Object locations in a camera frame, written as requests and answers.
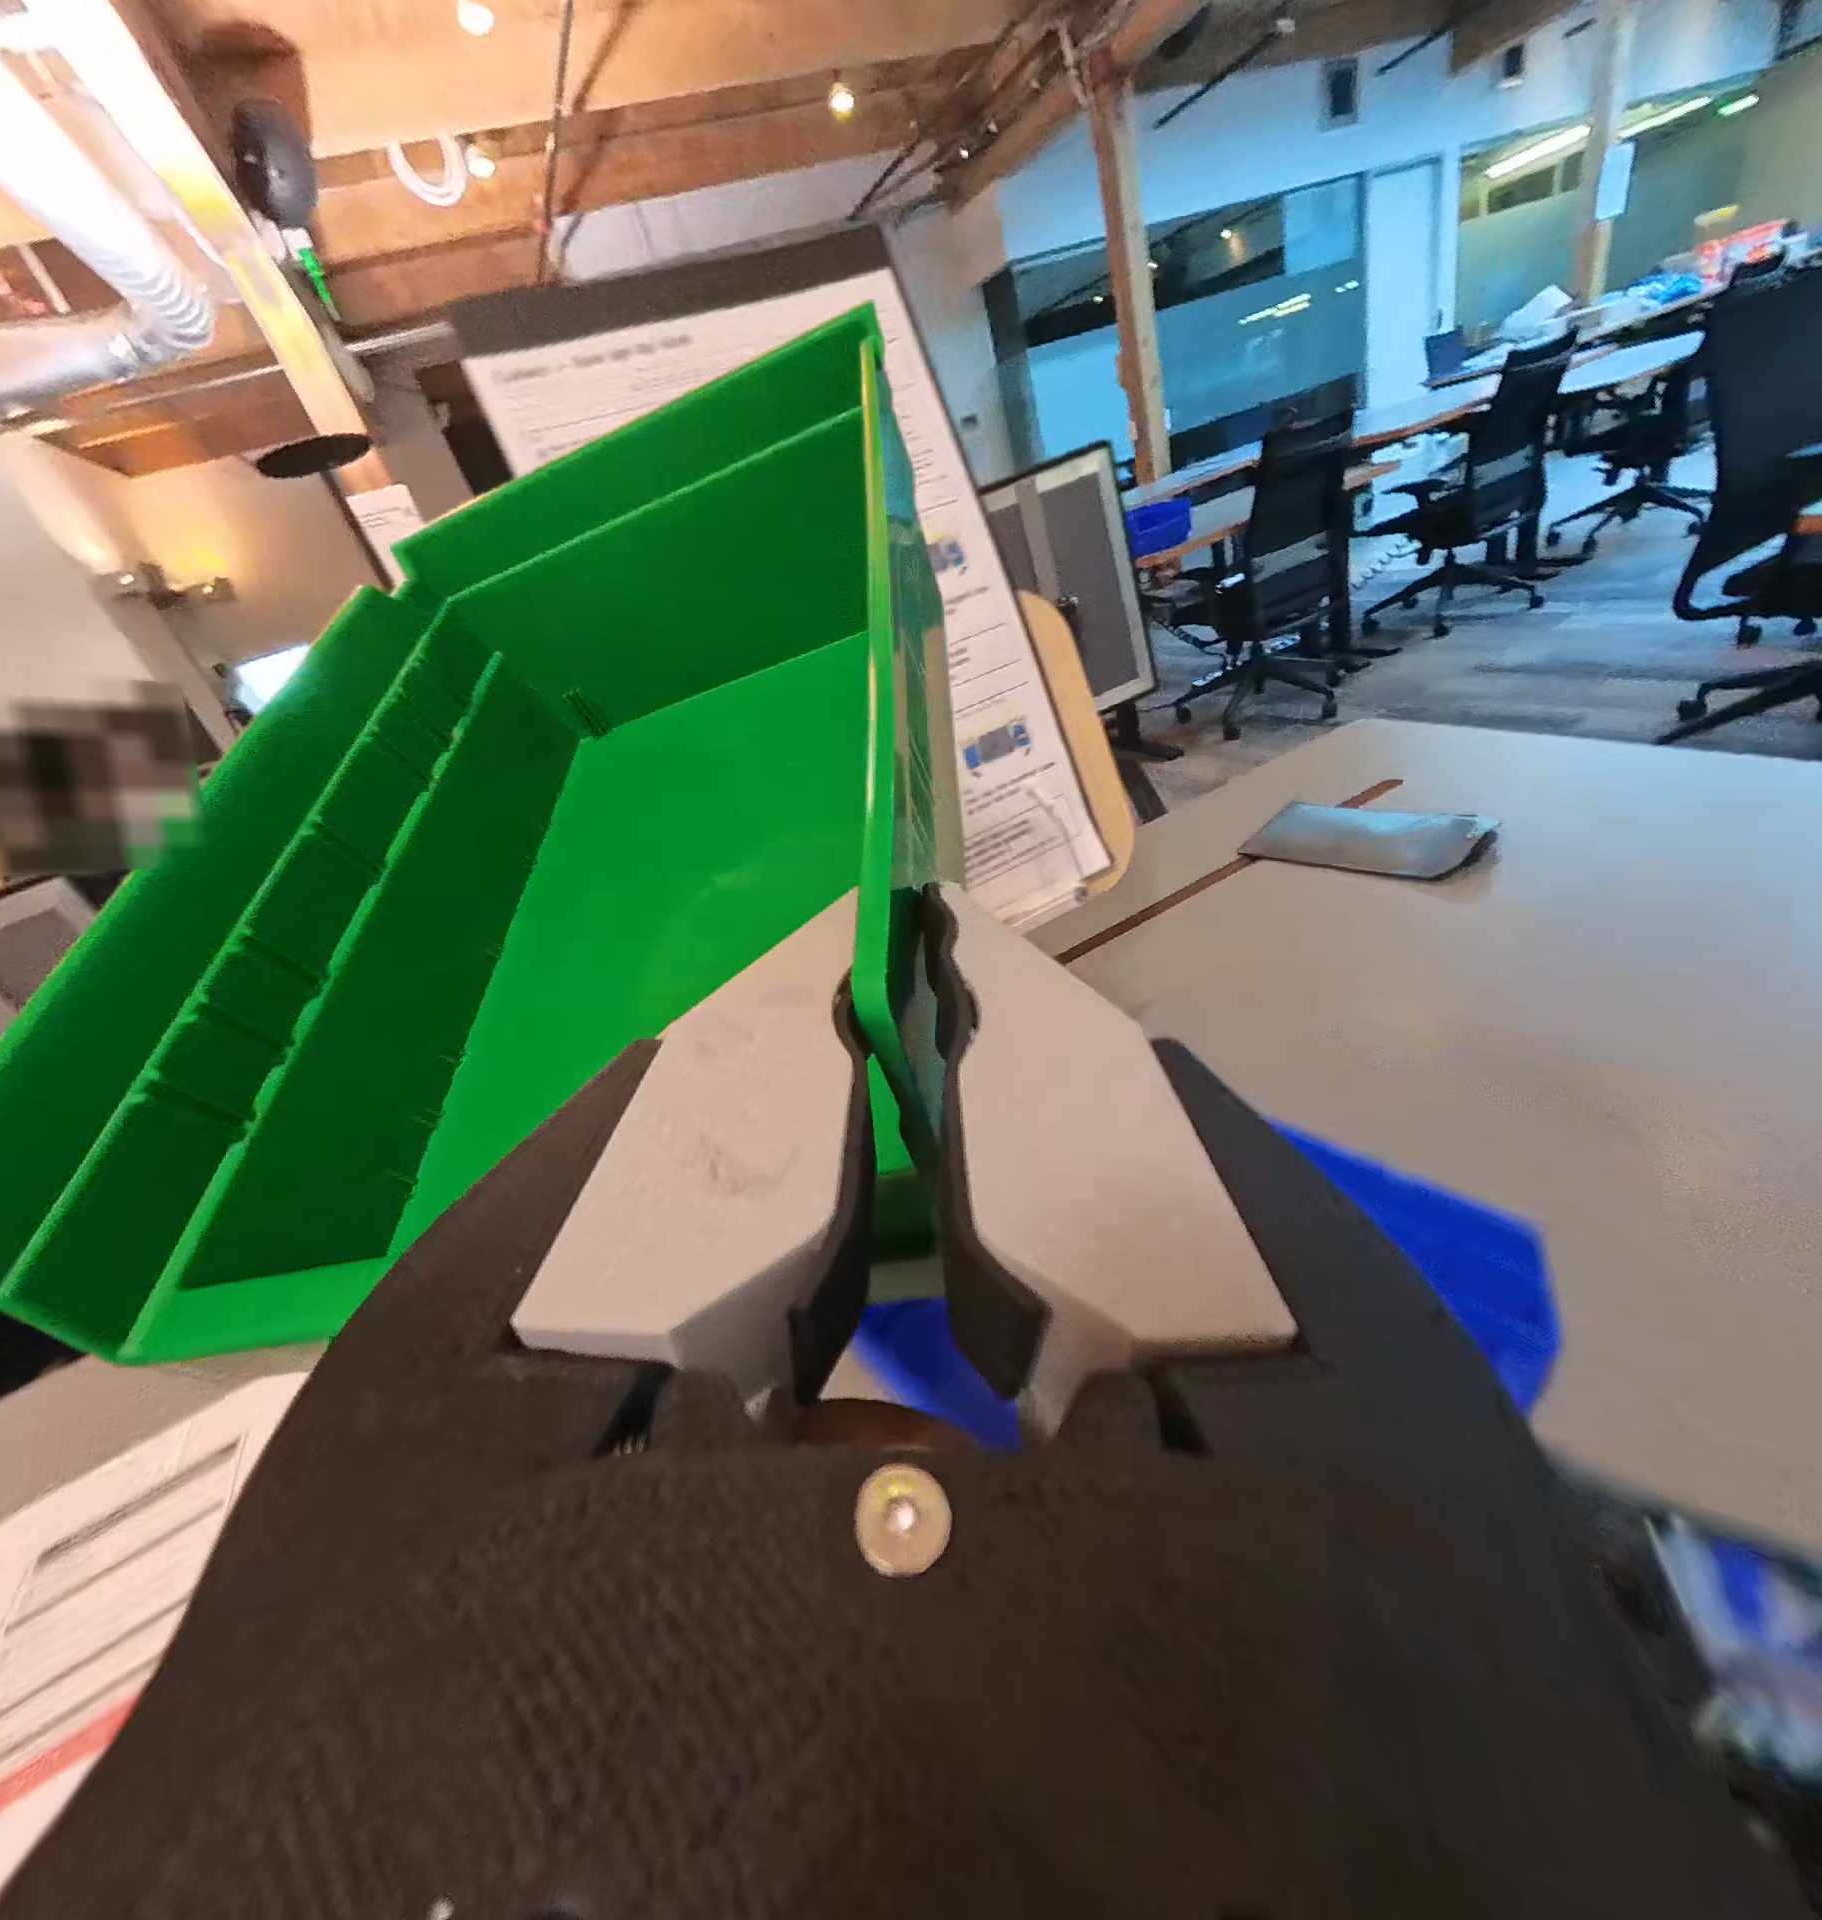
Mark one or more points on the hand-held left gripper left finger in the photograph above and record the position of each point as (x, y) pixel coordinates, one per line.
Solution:
(701, 1185)

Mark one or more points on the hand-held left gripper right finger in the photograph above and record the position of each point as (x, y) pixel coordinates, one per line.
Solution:
(1121, 1185)

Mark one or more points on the green plastic bin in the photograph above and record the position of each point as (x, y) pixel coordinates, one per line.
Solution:
(626, 900)

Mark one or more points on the blue plastic bin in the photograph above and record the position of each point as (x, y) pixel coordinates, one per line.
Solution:
(1437, 1261)

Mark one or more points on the grey desk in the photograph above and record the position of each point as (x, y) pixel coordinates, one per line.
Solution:
(1526, 1050)

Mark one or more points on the instruction sheet on stand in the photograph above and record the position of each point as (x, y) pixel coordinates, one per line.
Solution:
(1068, 720)

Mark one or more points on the grey framed monitor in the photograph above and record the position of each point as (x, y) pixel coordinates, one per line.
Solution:
(1076, 570)

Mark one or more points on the small blue bin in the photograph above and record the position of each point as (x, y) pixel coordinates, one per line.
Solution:
(1158, 533)

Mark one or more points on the black office chair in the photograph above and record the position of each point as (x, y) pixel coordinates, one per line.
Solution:
(1775, 420)
(1287, 524)
(1496, 450)
(1646, 435)

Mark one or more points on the printed paper sheet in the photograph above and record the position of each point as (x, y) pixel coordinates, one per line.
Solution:
(87, 1591)

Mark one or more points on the black round ceiling fixture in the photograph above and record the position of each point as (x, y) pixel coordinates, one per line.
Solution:
(275, 158)

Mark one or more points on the wooden support post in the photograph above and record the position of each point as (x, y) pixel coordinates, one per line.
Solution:
(1129, 271)

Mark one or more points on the silver ventilation duct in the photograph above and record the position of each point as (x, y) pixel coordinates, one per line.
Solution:
(131, 271)

